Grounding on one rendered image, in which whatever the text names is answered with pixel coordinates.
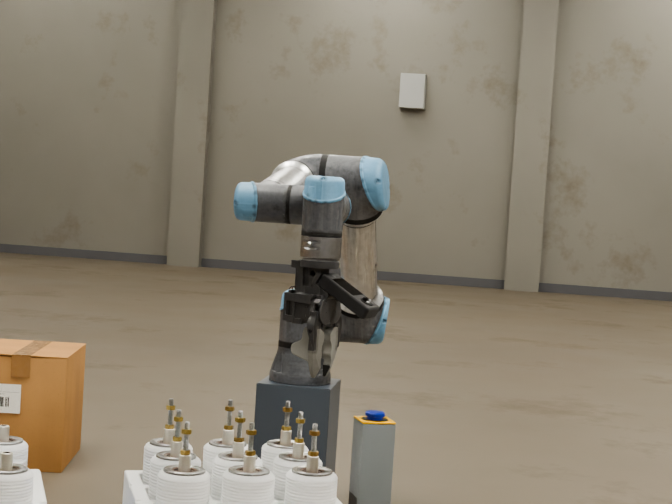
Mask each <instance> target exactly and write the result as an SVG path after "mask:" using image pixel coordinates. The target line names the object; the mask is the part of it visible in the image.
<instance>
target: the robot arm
mask: <svg viewBox="0 0 672 504"><path fill-rule="evenodd" d="M389 185H390V183H389V174H388V169H387V166H386V163H385V162H384V161H383V160H382V159H380V158H373V157H369V156H363V157H361V156H344V155H326V154H310V155H304V156H300V157H296V158H293V159H290V160H287V161H285V162H283V163H281V164H280V165H278V166H277V167H276V168H275V170H274V171H273V173H272V175H271V176H270V177H268V178H267V179H265V180H263V181H262V182H260V183H255V182H254V181H251V182H241V183H239V184H238V185H237V187H236V189H235V194H234V214H235V217H236V218H237V219H238V220H243V221H250V222H267V223H282V224H296V225H302V227H301V246H300V256H301V257H303V259H301V260H291V267H294V268H296V274H295V286H291V287H292V289H290V288H291V287H290V288H289V290H286V291H285V292H284V293H283V294H282V299H281V307H280V326H279V342H278V350H277V353H276V356H275V358H274V361H273V363H272V366H271V368H270V372H269V380H270V381H272V382H276V383H280V384H287V385H297V386H322V385H328V384H330V383H331V373H330V369H331V367H332V364H333V361H334V359H335V356H336V352H337V348H338V347H339V342H350V343H362V344H365V345H368V344H380V343H381V342H382V341H383V339H384V334H385V329H386V323H387V317H388V311H389V304H390V299H389V298H386V297H385V296H383V292H382V290H381V289H380V288H379V287H378V286H377V242H376V220H377V219H378V218H379V217H380V216H381V214H382V212H383V211H384V210H387V208H388V206H389V200H390V189H389ZM339 259H340V271H341V276H339V275H338V274H337V273H331V274H329V269H339V261H337V260H339ZM293 287H295V289H293Z"/></svg>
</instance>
